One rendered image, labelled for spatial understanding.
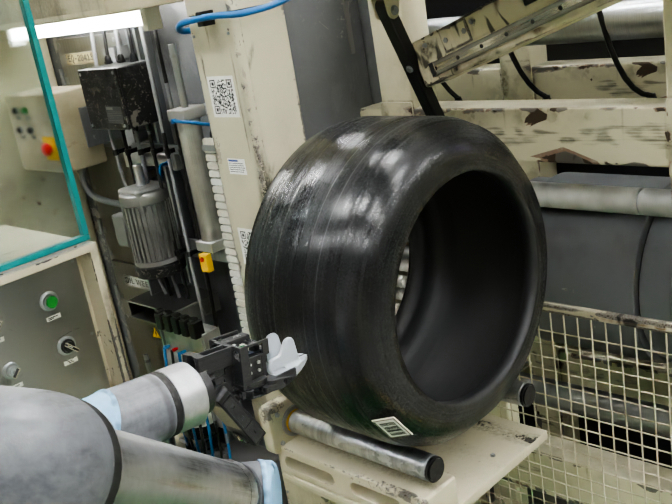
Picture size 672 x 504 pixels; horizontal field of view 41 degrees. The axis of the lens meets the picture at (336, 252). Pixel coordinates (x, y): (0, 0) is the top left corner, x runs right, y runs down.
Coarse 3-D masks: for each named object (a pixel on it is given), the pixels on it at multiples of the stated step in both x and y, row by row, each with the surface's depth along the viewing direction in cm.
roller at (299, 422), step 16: (288, 416) 168; (304, 416) 166; (304, 432) 165; (320, 432) 161; (336, 432) 159; (352, 432) 157; (352, 448) 156; (368, 448) 153; (384, 448) 151; (400, 448) 150; (416, 448) 149; (384, 464) 151; (400, 464) 148; (416, 464) 146; (432, 464) 144; (432, 480) 145
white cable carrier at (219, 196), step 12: (204, 144) 171; (216, 168) 171; (216, 180) 172; (216, 192) 174; (216, 204) 175; (228, 216) 174; (228, 228) 175; (228, 240) 177; (228, 252) 178; (228, 264) 179; (240, 276) 178; (240, 288) 179; (240, 300) 180; (240, 312) 182
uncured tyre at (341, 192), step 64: (384, 128) 142; (448, 128) 142; (320, 192) 136; (384, 192) 132; (448, 192) 176; (512, 192) 153; (256, 256) 141; (320, 256) 131; (384, 256) 130; (448, 256) 180; (512, 256) 171; (256, 320) 142; (320, 320) 132; (384, 320) 131; (448, 320) 179; (512, 320) 170; (320, 384) 138; (384, 384) 134; (448, 384) 169; (512, 384) 159
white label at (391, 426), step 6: (372, 420) 137; (378, 420) 137; (384, 420) 136; (390, 420) 136; (396, 420) 136; (378, 426) 138; (384, 426) 138; (390, 426) 138; (396, 426) 138; (402, 426) 137; (384, 432) 140; (390, 432) 139; (396, 432) 139; (402, 432) 139; (408, 432) 139
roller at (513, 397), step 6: (516, 384) 164; (522, 384) 164; (528, 384) 164; (510, 390) 164; (516, 390) 163; (522, 390) 163; (528, 390) 163; (534, 390) 165; (510, 396) 164; (516, 396) 163; (522, 396) 162; (528, 396) 163; (534, 396) 165; (510, 402) 165; (516, 402) 164; (522, 402) 163; (528, 402) 164
